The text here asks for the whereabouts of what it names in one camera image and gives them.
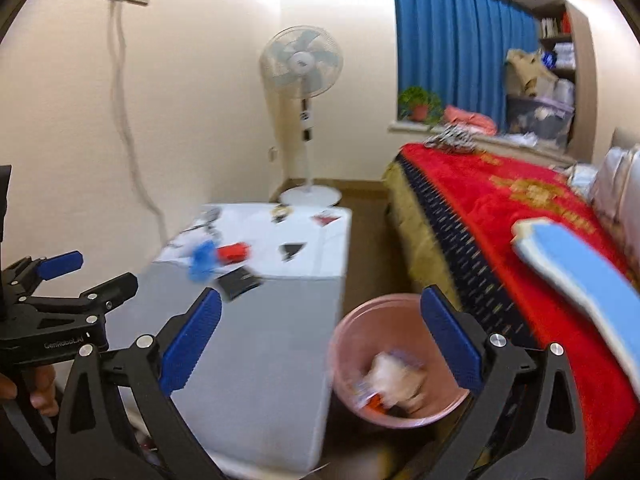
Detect potted green plant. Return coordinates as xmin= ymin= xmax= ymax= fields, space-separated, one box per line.
xmin=398 ymin=86 xmax=445 ymax=126

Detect striped cloth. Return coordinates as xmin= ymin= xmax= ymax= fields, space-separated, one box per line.
xmin=425 ymin=124 xmax=476 ymax=153

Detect grey and white table cover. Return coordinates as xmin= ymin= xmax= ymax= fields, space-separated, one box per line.
xmin=100 ymin=203 xmax=353 ymax=476

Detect white windowsill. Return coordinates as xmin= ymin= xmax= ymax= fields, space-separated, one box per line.
xmin=389 ymin=120 xmax=576 ymax=166

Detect clear storage box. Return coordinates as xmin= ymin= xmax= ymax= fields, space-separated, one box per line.
xmin=505 ymin=94 xmax=576 ymax=151

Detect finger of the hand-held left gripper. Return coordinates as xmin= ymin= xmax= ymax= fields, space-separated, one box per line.
xmin=17 ymin=272 xmax=140 ymax=333
xmin=5 ymin=251 xmax=86 ymax=306

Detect grey wall cable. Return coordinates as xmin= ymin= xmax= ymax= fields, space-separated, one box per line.
xmin=107 ymin=0 xmax=171 ymax=251

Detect black packet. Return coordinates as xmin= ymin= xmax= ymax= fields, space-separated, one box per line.
xmin=216 ymin=266 xmax=265 ymax=302

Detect blue curtain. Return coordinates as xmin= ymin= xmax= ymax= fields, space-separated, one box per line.
xmin=391 ymin=0 xmax=543 ymax=136

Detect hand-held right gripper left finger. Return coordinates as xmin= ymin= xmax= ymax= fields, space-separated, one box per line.
xmin=55 ymin=288 xmax=223 ymax=480

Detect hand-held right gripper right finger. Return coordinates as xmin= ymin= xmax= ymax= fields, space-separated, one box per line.
xmin=419 ymin=285 xmax=588 ymax=480

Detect bed with red blanket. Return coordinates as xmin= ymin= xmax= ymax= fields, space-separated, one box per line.
xmin=382 ymin=142 xmax=640 ymax=478

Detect wooden bookshelf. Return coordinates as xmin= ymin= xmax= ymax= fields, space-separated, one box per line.
xmin=535 ymin=2 xmax=578 ymax=81

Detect pink bin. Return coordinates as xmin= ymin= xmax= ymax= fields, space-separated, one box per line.
xmin=327 ymin=294 xmax=473 ymax=430

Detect blue white folded towel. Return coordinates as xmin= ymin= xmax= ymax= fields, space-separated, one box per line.
xmin=511 ymin=217 xmax=640 ymax=386

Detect white standing fan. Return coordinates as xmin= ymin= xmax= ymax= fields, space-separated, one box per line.
xmin=259 ymin=25 xmax=345 ymax=208

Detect blue plastic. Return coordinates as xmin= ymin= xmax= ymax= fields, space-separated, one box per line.
xmin=189 ymin=240 xmax=219 ymax=281

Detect white pillow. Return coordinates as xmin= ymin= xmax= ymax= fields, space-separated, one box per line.
xmin=592 ymin=145 xmax=640 ymax=241

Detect row of books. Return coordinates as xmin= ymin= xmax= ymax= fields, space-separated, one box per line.
xmin=539 ymin=12 xmax=572 ymax=36

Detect cream paper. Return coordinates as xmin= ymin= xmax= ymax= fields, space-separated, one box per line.
xmin=357 ymin=350 xmax=428 ymax=411

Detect blue and white package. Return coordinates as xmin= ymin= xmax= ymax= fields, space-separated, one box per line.
xmin=540 ymin=42 xmax=576 ymax=68

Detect clear plastic bag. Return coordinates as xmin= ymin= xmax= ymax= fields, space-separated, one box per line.
xmin=355 ymin=380 xmax=388 ymax=413

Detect person's left hand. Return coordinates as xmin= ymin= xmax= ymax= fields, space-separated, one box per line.
xmin=0 ymin=362 xmax=61 ymax=418

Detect beige jacket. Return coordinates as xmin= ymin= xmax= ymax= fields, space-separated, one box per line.
xmin=505 ymin=49 xmax=558 ymax=98

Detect red packet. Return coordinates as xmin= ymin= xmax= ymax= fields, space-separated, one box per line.
xmin=217 ymin=242 xmax=251 ymax=265

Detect pink clothes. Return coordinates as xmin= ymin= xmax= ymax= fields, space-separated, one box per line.
xmin=442 ymin=105 xmax=498 ymax=136

